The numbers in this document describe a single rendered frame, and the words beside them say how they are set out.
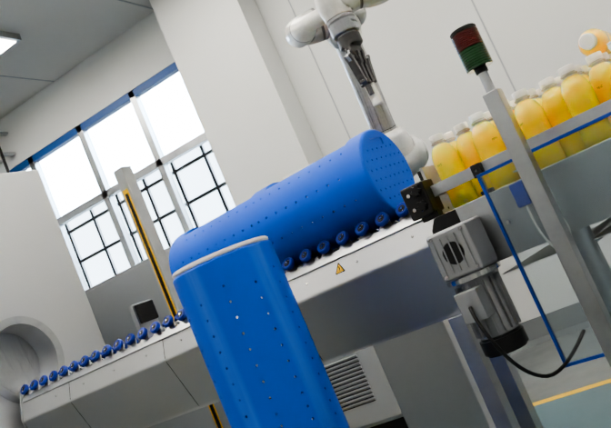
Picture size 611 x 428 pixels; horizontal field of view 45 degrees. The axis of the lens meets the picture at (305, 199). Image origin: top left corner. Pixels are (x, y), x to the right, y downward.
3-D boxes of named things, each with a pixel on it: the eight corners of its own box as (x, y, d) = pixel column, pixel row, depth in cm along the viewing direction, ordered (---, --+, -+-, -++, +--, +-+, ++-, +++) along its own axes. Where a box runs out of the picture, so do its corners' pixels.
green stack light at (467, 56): (473, 74, 173) (464, 56, 174) (497, 61, 170) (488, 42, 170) (463, 74, 168) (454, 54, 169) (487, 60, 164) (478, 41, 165)
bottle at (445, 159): (465, 204, 204) (436, 144, 206) (484, 195, 199) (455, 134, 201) (449, 211, 200) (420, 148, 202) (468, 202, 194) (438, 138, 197)
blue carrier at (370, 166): (237, 293, 283) (206, 226, 285) (428, 204, 235) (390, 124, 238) (188, 316, 259) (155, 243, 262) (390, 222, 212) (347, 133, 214)
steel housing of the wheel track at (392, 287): (92, 442, 341) (65, 373, 345) (513, 288, 223) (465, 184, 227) (39, 469, 317) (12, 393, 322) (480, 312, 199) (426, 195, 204)
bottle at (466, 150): (491, 192, 194) (461, 128, 196) (474, 200, 200) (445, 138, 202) (509, 184, 198) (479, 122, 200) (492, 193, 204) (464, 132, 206)
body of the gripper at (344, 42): (350, 28, 223) (362, 55, 221) (363, 30, 230) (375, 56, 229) (331, 40, 227) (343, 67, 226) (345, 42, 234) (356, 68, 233)
